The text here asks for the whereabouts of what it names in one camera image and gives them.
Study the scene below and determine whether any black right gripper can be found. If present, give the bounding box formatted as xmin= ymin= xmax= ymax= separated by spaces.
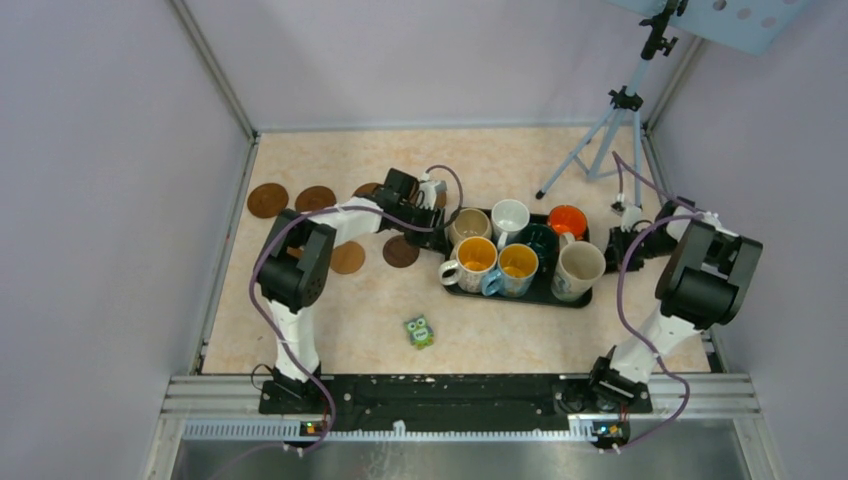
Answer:
xmin=594 ymin=226 xmax=678 ymax=276

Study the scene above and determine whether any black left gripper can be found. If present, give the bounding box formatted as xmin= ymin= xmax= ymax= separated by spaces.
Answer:
xmin=393 ymin=201 xmax=449 ymax=255

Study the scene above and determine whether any white mug yellow inside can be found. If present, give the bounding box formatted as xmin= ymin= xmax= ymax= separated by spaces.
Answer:
xmin=438 ymin=236 xmax=498 ymax=294

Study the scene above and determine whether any black serving tray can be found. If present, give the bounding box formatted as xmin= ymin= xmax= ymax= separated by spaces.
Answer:
xmin=441 ymin=209 xmax=595 ymax=310

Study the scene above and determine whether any blue mug yellow inside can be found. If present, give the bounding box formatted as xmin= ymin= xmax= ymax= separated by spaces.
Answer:
xmin=481 ymin=243 xmax=539 ymax=298

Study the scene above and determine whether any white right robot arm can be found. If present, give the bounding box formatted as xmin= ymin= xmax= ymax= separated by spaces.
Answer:
xmin=586 ymin=198 xmax=764 ymax=412

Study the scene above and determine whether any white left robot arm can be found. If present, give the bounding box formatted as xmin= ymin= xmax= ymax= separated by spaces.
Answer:
xmin=248 ymin=169 xmax=455 ymax=414

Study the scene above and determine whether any dark brown coaster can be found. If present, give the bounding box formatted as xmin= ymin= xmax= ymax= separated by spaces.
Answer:
xmin=382 ymin=235 xmax=420 ymax=269

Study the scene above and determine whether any light wooden coaster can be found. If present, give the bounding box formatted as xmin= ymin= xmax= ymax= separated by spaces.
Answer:
xmin=330 ymin=241 xmax=366 ymax=275

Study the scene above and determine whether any beige round mug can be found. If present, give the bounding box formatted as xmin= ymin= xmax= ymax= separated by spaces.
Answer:
xmin=447 ymin=208 xmax=492 ymax=246

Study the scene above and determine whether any tall cream patterned mug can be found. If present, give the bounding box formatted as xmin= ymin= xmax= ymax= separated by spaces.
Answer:
xmin=551 ymin=232 xmax=606 ymax=302

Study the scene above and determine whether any black mug orange inside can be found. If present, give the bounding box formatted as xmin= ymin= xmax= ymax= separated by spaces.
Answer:
xmin=547 ymin=205 xmax=588 ymax=240

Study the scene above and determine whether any plain white mug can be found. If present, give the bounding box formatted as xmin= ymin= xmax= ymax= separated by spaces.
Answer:
xmin=490 ymin=199 xmax=530 ymax=251

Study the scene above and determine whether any dark green mug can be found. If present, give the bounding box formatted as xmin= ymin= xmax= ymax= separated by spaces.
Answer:
xmin=518 ymin=223 xmax=559 ymax=272

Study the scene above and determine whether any green owl figure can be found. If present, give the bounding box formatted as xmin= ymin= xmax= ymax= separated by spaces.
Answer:
xmin=404 ymin=315 xmax=435 ymax=350

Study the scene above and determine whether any light blue perforated panel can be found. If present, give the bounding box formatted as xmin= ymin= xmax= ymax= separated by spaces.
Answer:
xmin=609 ymin=0 xmax=810 ymax=55

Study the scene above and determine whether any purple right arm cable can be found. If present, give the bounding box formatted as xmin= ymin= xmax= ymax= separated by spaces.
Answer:
xmin=609 ymin=150 xmax=705 ymax=455

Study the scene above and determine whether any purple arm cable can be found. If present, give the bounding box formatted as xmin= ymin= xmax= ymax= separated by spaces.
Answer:
xmin=248 ymin=164 xmax=465 ymax=458
xmin=609 ymin=150 xmax=705 ymax=455

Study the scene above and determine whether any blue camera tripod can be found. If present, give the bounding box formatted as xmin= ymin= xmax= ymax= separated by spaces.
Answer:
xmin=535 ymin=0 xmax=689 ymax=200

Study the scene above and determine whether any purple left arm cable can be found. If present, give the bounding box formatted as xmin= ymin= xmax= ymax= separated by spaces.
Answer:
xmin=248 ymin=164 xmax=465 ymax=458

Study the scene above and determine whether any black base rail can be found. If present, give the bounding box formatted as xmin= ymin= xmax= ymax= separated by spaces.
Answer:
xmin=258 ymin=374 xmax=653 ymax=433

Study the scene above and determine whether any white cable duct strip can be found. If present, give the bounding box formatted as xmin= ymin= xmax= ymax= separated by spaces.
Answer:
xmin=182 ymin=419 xmax=597 ymax=443

